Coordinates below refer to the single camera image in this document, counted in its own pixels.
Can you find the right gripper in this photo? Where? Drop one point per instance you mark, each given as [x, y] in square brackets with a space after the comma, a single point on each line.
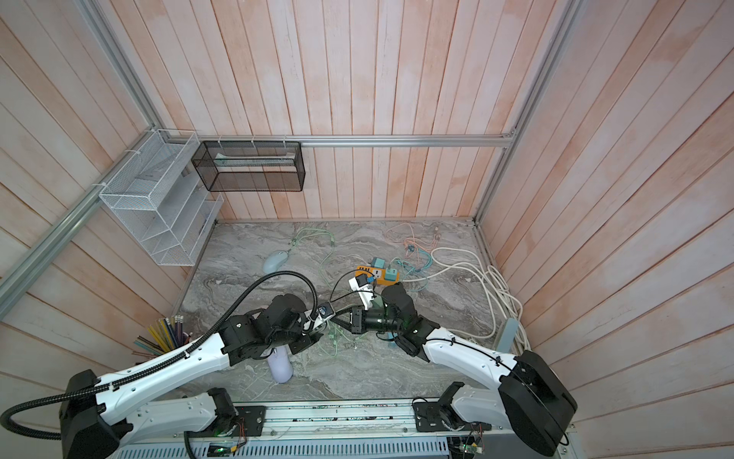
[359, 323]

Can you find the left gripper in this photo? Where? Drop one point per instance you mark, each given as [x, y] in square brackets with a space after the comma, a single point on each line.
[305, 342]

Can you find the lavender wireless mouse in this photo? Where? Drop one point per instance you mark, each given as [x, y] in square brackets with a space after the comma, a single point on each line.
[280, 365]

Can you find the light blue mouse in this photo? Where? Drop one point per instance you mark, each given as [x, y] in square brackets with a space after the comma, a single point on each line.
[275, 261]

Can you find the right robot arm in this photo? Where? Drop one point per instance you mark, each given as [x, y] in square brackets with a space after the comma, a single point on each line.
[518, 392]

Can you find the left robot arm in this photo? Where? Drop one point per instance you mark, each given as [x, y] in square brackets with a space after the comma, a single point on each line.
[94, 411]

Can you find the orange power strip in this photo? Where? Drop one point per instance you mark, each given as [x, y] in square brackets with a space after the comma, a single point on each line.
[375, 274]

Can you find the pink pencil cup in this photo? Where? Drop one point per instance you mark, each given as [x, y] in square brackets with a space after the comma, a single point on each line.
[163, 336]

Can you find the blue stapler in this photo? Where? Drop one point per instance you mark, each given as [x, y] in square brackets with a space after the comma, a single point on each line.
[506, 336]

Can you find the black mesh basket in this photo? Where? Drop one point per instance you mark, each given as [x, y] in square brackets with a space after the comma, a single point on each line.
[250, 166]

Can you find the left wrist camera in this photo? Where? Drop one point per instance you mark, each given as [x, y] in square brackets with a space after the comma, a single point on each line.
[321, 315]

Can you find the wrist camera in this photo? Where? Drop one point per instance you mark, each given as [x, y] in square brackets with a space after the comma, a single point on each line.
[321, 315]
[362, 285]

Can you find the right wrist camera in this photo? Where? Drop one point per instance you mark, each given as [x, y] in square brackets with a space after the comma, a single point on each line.
[362, 285]

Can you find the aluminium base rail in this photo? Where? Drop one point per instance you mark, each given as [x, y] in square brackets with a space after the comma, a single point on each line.
[215, 415]

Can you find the white wire mesh shelf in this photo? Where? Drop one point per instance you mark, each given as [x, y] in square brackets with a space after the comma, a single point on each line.
[161, 200]

